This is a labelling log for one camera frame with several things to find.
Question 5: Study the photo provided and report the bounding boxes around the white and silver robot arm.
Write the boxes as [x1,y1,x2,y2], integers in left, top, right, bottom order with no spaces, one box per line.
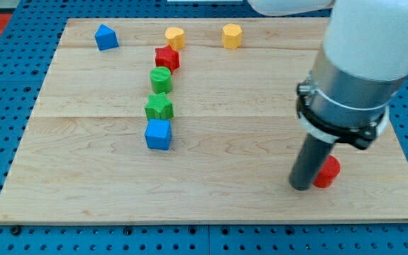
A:
[249,0,408,149]

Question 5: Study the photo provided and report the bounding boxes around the blue cube block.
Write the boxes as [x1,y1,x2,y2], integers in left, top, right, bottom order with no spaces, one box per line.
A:
[144,119,172,150]

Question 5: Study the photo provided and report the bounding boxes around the green star block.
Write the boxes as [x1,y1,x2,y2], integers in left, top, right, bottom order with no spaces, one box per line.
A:
[144,92,174,120]

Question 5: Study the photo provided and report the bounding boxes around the green cylinder block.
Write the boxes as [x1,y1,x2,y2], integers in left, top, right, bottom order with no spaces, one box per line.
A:
[149,67,172,94]

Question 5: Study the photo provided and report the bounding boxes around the light wooden board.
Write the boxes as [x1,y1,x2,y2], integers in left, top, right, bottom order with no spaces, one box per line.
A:
[0,18,408,225]

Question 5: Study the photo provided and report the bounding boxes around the red star block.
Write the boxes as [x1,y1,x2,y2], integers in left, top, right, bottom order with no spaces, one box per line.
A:
[154,45,180,74]

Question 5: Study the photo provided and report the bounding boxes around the yellow heart block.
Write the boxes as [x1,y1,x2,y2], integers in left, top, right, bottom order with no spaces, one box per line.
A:
[164,27,186,50]

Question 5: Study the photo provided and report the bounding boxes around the yellow hexagon block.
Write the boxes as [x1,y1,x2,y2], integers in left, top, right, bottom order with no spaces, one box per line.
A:
[222,23,243,50]

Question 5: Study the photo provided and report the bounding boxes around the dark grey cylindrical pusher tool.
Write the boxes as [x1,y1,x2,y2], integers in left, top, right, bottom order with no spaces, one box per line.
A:
[288,134,334,191]

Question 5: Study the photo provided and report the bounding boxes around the blue pentagon block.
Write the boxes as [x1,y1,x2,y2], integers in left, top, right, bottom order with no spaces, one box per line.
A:
[94,24,119,51]

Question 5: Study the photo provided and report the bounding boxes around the red cylinder block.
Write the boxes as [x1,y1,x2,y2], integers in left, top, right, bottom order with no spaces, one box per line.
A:
[313,155,341,188]

